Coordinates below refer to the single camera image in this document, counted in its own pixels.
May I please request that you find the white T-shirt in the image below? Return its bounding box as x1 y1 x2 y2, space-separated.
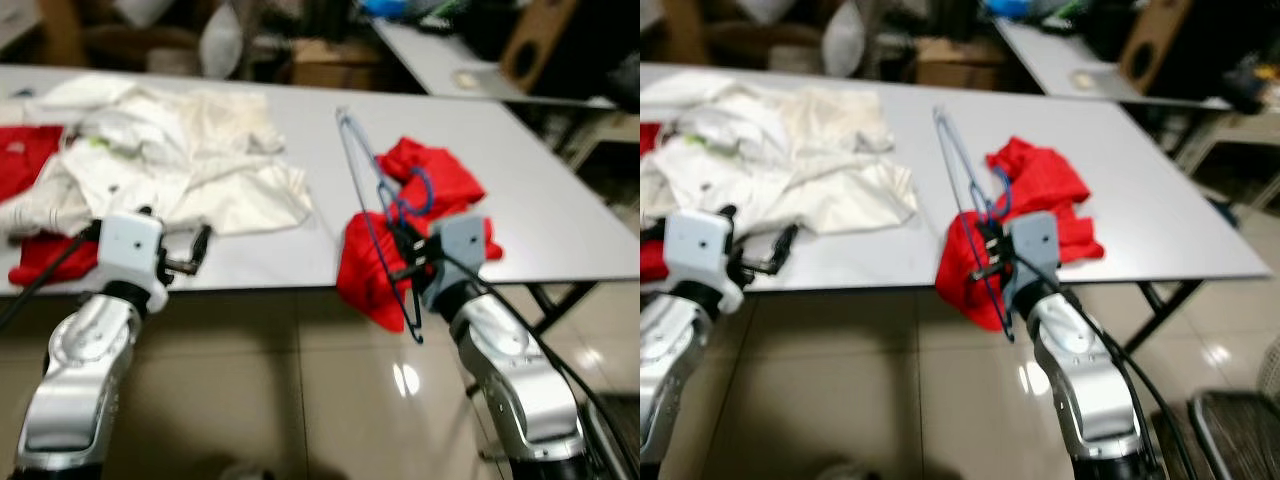
640 78 811 241
0 78 206 243

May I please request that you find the red garment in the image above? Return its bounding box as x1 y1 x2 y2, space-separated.
935 137 1106 334
335 137 504 334
8 230 101 288
640 238 669 284

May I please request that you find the blue clothes hanger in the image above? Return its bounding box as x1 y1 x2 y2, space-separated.
930 105 1019 346
335 105 436 346

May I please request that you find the black table leg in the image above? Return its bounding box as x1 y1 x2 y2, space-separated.
1135 280 1206 351
520 282 603 339

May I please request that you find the brown cardboard box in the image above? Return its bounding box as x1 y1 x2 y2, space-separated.
290 38 389 91
915 36 1009 91

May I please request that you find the grey side table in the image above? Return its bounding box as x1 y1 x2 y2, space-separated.
995 18 1236 109
375 18 616 109

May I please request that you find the brown sofa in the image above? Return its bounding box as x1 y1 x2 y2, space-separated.
35 0 206 73
660 0 826 73

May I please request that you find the white pillow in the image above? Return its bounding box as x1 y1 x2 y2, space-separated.
198 3 247 81
820 3 867 79
735 0 803 25
112 0 183 27

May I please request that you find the wooden speaker box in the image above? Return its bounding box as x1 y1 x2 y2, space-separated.
500 0 589 98
1118 0 1198 98

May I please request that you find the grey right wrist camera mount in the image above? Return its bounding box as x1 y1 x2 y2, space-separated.
420 213 493 313
1005 210 1063 301

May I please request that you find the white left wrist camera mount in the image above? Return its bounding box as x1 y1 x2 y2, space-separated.
95 210 171 314
662 208 746 316

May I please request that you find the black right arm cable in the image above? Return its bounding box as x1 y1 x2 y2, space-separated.
1045 262 1201 480
435 250 641 480

